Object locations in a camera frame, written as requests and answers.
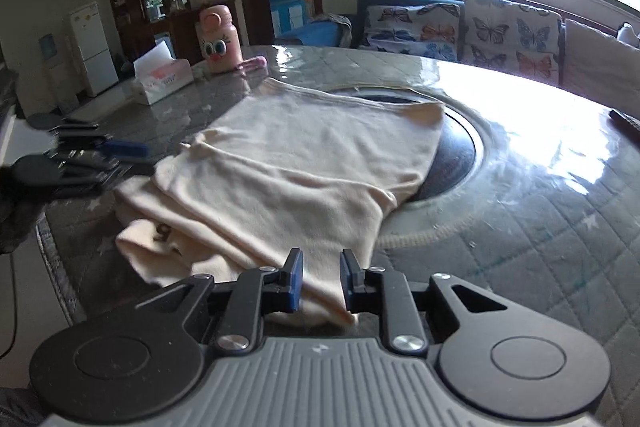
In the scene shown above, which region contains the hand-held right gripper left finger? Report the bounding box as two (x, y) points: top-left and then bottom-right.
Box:
(132, 248), (305, 356)

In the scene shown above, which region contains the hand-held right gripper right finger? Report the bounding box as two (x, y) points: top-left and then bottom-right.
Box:
(339, 249), (511, 354)

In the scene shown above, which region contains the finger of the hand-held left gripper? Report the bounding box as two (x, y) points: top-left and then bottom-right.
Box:
(50, 155), (157, 195)
(49, 117), (152, 158)

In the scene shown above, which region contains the cream shirt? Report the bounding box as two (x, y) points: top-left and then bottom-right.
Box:
(114, 77), (447, 328)

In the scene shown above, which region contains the white tissue box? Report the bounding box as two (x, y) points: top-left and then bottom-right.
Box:
(132, 44), (195, 106)

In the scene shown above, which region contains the water dispenser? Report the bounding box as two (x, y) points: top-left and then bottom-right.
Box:
(39, 34), (68, 108)

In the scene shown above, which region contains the white refrigerator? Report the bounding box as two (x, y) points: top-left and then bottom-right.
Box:
(69, 1), (119, 98)

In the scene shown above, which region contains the pink cartoon-face bottle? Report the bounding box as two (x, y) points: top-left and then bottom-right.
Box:
(199, 5), (242, 74)

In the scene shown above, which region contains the dark round table insert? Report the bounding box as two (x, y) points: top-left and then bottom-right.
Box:
(327, 88), (477, 202)

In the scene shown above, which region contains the blue cabinet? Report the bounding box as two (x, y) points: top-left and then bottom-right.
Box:
(270, 0), (308, 35)

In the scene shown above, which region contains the blue chair with cloth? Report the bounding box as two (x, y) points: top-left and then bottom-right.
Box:
(274, 13), (353, 48)

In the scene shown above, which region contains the butterfly print cushion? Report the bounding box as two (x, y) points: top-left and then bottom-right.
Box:
(460, 0), (563, 82)
(364, 3), (462, 62)

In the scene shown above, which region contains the dark blue sofa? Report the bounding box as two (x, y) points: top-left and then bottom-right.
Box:
(356, 0), (640, 108)

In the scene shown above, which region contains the black remote control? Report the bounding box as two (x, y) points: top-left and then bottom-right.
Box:
(609, 108), (640, 134)

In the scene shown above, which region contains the plain beige cushion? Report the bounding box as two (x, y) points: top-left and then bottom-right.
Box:
(562, 19), (640, 108)

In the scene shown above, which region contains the panda plush toy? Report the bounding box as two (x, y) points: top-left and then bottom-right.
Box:
(617, 23), (640, 48)

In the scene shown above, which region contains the black cable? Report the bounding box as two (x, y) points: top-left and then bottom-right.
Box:
(0, 252), (19, 358)

